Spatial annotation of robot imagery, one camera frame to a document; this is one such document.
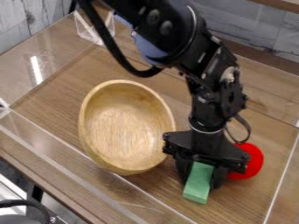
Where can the red plush ball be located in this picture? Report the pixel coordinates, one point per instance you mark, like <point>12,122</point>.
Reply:
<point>253,164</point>

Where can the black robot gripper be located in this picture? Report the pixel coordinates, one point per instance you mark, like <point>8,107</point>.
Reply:
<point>208,148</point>

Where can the brown wooden bowl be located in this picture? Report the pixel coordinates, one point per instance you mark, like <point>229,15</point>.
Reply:
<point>123,118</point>

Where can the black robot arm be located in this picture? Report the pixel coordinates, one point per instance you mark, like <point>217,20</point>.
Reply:
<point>173,39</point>

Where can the green rectangular block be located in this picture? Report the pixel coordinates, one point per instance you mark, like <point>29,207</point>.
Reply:
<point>197,185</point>

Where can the black table leg bracket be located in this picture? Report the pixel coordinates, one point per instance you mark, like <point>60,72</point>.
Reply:
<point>24,211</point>

